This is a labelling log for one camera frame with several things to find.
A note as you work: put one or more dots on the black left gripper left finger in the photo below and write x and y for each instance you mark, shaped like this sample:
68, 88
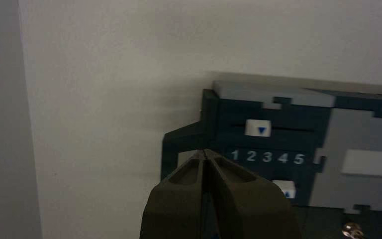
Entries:
177, 211

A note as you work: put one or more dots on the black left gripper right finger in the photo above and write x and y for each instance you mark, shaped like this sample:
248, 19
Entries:
250, 211

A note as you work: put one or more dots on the dark grey task board box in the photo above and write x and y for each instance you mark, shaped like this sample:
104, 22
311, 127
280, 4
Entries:
342, 132

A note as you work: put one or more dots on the white slider knob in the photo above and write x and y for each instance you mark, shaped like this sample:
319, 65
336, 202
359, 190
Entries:
258, 128
288, 189

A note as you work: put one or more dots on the metal toggle switch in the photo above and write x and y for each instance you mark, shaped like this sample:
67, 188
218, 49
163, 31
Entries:
352, 230

